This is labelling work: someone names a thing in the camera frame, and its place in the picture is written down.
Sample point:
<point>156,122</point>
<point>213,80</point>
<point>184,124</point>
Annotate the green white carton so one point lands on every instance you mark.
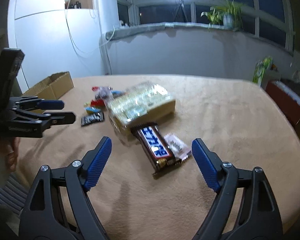
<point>261,68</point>

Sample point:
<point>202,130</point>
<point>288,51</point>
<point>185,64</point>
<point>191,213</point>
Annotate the black patterned snack packet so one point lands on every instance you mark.
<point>92,118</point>

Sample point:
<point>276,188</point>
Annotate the white pink candy wrapper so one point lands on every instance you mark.
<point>180,150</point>

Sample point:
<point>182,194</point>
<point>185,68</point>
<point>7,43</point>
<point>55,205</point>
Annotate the clear cracker package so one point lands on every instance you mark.
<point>140,104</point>

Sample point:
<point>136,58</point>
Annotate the white refrigerator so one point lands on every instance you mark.
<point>55,38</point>

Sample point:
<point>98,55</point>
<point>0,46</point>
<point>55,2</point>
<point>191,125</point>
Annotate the person's left hand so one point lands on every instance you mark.
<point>9,148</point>

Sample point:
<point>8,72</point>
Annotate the blue orange candy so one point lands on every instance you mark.
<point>91,109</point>

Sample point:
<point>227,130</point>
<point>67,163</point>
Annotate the brown cardboard box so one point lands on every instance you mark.
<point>52,87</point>

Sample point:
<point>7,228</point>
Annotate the potted spider plant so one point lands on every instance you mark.
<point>228,14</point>

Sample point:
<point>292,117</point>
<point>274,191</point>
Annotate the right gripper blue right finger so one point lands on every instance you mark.
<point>208,162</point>

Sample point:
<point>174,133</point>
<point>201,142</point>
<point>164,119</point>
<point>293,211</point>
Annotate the black light tripod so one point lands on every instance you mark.
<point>180,13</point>

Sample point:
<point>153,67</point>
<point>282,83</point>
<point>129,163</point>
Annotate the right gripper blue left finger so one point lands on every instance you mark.
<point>94,162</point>

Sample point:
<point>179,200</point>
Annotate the blue label chocolate bar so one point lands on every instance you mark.
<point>155,146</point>

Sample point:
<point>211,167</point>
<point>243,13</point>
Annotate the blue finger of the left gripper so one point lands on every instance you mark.
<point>59,118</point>
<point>50,105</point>

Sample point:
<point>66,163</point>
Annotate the red storage box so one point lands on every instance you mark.
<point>286,99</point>

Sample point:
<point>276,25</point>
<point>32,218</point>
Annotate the red tied snack bag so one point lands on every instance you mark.
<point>102,94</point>

